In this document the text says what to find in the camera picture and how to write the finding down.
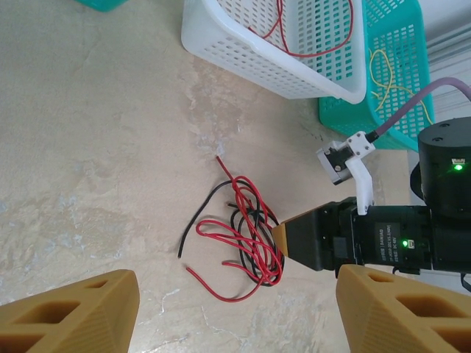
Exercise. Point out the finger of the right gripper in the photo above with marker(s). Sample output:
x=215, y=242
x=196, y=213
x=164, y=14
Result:
x=309, y=239

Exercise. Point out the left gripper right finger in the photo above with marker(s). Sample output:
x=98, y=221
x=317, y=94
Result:
x=375, y=323

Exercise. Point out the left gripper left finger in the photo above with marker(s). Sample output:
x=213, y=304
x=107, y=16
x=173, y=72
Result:
x=92, y=323

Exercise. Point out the white plastic basket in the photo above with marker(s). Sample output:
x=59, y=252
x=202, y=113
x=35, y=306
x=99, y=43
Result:
x=257, y=59

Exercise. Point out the teal plastic basket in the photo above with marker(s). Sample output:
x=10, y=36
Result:
x=99, y=3
x=404, y=36

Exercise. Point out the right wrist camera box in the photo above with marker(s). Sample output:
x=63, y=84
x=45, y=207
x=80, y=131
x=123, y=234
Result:
x=353, y=147

